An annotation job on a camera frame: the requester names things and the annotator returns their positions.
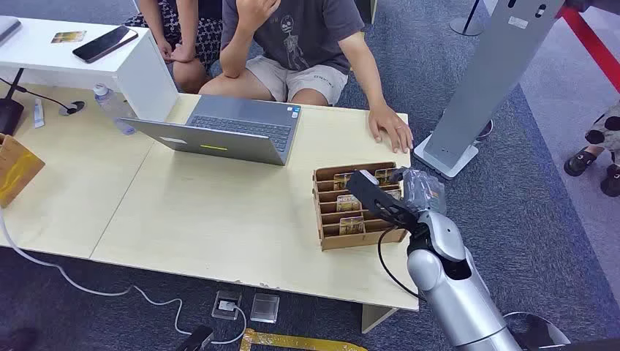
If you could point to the person's right hand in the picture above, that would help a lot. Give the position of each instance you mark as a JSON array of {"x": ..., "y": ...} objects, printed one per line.
[{"x": 256, "y": 10}]

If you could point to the clear floor socket cover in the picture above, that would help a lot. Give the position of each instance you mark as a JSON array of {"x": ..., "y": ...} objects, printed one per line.
[{"x": 265, "y": 307}]

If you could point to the person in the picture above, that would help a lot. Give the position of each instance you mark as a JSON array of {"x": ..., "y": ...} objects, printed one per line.
[
  {"x": 300, "y": 43},
  {"x": 193, "y": 34},
  {"x": 600, "y": 140}
]

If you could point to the grey open laptop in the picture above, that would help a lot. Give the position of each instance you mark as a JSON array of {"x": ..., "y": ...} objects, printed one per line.
[{"x": 232, "y": 133}]

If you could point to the person's left hand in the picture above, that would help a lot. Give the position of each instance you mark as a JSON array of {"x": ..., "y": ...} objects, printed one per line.
[{"x": 390, "y": 127}]

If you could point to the black smartphone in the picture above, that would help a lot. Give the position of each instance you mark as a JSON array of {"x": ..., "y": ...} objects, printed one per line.
[{"x": 104, "y": 43}]

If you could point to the gold printed card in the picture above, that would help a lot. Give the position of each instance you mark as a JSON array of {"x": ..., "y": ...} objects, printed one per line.
[
  {"x": 384, "y": 175},
  {"x": 395, "y": 194},
  {"x": 68, "y": 37},
  {"x": 342, "y": 180},
  {"x": 351, "y": 226},
  {"x": 348, "y": 203}
]

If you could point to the black stand with base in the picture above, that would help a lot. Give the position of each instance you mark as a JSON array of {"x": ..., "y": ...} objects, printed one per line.
[{"x": 8, "y": 114}]

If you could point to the grey kiosk stand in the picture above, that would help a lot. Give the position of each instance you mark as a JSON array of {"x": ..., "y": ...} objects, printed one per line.
[{"x": 489, "y": 72}]

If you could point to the person's hand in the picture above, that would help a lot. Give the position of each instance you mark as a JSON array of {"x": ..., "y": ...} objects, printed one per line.
[
  {"x": 390, "y": 127},
  {"x": 256, "y": 10}
]

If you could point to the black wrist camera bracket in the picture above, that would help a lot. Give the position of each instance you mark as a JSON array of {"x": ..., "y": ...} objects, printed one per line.
[{"x": 374, "y": 196}]

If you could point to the grey flat device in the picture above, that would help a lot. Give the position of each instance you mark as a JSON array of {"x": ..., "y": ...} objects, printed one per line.
[{"x": 7, "y": 26}]

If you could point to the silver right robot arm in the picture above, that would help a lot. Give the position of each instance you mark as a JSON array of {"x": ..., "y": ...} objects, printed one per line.
[{"x": 455, "y": 290}]

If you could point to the yellow floor tape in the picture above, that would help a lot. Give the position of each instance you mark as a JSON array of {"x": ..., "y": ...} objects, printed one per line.
[{"x": 300, "y": 342}]

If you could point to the wooden box with yellow panel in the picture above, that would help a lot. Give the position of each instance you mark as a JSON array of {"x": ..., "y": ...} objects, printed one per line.
[{"x": 17, "y": 169}]

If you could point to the clear plastic water bottle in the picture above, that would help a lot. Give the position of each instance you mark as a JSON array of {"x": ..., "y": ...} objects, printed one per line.
[{"x": 114, "y": 109}]

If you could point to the grey stanchion post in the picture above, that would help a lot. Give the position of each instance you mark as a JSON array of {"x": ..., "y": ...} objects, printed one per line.
[{"x": 467, "y": 22}]

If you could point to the white desk shelf box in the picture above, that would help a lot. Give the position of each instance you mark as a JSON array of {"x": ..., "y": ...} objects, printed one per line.
[{"x": 140, "y": 72}]

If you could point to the small white tube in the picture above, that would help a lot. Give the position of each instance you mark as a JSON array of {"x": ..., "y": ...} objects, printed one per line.
[{"x": 38, "y": 113}]

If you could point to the black power adapter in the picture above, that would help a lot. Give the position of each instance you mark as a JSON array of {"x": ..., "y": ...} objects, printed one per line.
[{"x": 196, "y": 339}]

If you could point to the wooden slotted card holder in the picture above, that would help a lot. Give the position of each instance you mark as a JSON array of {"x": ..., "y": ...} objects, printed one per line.
[{"x": 334, "y": 240}]

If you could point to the wooden table leg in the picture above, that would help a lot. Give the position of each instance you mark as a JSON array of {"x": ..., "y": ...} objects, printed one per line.
[{"x": 377, "y": 317}]

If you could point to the floor socket with plug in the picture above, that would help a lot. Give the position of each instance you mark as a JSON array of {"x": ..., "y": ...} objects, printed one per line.
[{"x": 226, "y": 304}]

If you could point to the red barrier belt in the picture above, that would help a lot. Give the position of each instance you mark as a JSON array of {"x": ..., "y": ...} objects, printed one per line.
[{"x": 593, "y": 46}]

